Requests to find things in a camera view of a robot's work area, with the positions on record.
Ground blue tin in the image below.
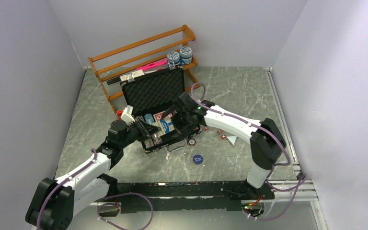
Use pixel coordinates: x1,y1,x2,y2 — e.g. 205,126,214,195
166,51,180,68
179,46,193,65

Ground blue Texas Hold'em card deck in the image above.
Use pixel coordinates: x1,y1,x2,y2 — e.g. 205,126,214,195
158,119,175,136

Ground single chip by handle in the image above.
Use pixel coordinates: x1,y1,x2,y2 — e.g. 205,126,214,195
188,138,196,146

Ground pink highlighter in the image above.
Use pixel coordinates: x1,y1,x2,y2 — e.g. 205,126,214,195
136,59,167,71

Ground blue small blind button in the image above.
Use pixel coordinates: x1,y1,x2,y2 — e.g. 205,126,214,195
193,154,204,165

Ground black base frame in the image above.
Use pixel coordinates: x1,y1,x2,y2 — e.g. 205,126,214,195
107,181,275,214

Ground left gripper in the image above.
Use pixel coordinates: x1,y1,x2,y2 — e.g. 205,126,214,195
119,116,161,149

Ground black poker chip case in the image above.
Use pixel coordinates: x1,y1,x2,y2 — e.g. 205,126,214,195
120,68,198,153

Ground blue tin right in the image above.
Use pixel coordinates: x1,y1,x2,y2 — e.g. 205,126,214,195
179,46,193,65

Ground blue tin left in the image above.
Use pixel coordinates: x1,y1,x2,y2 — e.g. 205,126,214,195
166,51,180,68

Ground red playing card deck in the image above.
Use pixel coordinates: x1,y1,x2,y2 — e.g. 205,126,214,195
153,112,172,123

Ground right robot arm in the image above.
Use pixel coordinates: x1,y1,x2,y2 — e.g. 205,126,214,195
161,93,287,199

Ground light blue chip stack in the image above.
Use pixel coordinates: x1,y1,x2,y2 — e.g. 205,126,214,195
144,114,155,125

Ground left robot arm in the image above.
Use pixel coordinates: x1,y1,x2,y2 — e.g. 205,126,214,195
25,105,160,230

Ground white triangle piece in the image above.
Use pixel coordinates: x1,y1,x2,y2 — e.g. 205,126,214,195
226,136,238,147

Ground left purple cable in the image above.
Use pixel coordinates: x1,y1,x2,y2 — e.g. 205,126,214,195
36,147,98,230

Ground wooden shelf rack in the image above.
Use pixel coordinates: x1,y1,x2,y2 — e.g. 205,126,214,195
88,24,196,114

